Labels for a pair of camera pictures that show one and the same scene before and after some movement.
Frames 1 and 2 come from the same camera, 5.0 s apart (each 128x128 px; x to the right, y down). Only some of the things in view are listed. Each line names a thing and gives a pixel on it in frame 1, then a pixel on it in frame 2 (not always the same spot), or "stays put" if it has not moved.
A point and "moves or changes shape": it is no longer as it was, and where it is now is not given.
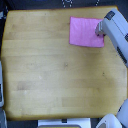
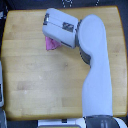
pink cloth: (82, 32) moves or changes shape
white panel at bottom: (83, 122) stays put
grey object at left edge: (1, 87) stays put
